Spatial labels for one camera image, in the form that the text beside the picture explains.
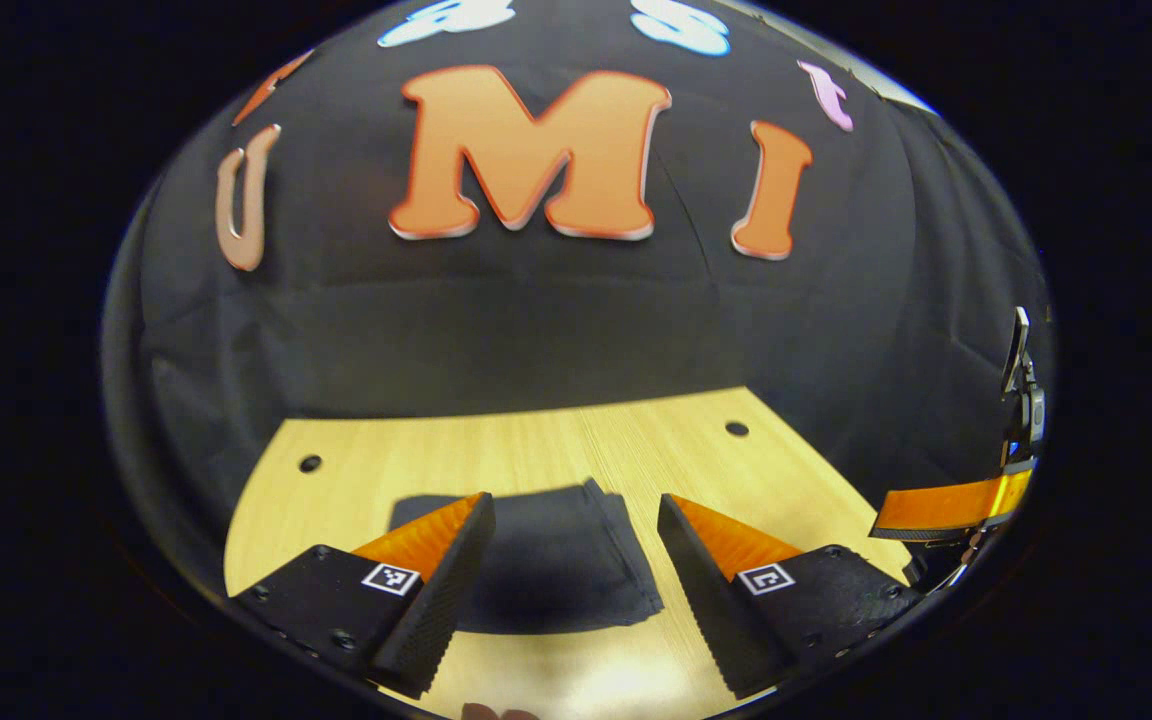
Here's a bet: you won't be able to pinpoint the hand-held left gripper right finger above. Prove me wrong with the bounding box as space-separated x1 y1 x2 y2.
657 493 924 700

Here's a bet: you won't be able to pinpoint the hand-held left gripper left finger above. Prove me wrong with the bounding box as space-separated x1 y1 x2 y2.
233 491 497 700

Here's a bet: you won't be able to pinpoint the dark grey jeans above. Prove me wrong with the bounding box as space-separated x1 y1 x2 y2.
388 478 665 636

